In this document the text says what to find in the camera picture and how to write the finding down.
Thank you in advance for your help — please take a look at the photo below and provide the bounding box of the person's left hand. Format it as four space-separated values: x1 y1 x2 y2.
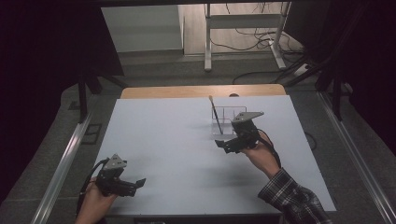
74 181 119 224

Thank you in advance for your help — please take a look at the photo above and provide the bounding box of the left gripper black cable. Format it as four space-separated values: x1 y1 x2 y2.
76 158 110 217

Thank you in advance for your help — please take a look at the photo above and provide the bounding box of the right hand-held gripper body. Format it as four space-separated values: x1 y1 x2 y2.
231 110 265 153

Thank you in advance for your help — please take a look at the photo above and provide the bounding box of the white power strip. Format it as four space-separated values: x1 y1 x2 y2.
292 63 313 77

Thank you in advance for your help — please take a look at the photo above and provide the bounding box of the thin black cable loop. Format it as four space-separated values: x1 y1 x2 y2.
304 131 318 152

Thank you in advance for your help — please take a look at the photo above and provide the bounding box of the black floor frame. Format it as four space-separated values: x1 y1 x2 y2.
80 122 104 146

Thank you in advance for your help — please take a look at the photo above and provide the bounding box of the black metal stand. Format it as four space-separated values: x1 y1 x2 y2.
77 69 129 124
313 60 354 121

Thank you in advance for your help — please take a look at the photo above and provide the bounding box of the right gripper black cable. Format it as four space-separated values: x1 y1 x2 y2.
257 135 283 170

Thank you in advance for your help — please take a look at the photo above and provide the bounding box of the white cabinet panel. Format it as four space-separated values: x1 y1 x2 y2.
100 4 185 54

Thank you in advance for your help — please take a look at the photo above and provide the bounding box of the tangle of black floor cables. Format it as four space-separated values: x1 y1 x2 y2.
209 3 305 55

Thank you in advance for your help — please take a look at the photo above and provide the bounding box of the white table mat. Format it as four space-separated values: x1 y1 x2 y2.
93 94 337 217

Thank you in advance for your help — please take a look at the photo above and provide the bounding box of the clear acrylic organizer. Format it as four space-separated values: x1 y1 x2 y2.
211 105 248 137

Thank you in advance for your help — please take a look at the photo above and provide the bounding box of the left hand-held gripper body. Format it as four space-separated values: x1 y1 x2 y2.
94 153 134 198

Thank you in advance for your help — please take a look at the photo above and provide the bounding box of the aluminium rail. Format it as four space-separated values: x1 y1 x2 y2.
30 105 98 224
317 91 396 224

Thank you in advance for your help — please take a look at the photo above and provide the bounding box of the person's right hand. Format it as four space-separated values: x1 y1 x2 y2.
240 131 282 180

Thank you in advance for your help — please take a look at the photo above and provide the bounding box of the long black floor cable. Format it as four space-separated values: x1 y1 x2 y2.
232 70 283 86

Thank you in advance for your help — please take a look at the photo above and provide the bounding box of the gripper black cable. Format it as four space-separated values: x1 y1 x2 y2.
76 158 110 217
257 135 283 170

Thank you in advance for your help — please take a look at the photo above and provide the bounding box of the black makeup brush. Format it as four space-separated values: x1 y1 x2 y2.
207 94 224 135

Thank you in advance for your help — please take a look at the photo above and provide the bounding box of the white metal desk frame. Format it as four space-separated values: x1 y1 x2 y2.
204 2 292 73

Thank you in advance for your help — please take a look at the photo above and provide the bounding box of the dark curtain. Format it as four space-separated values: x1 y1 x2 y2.
0 0 125 203
284 0 396 157

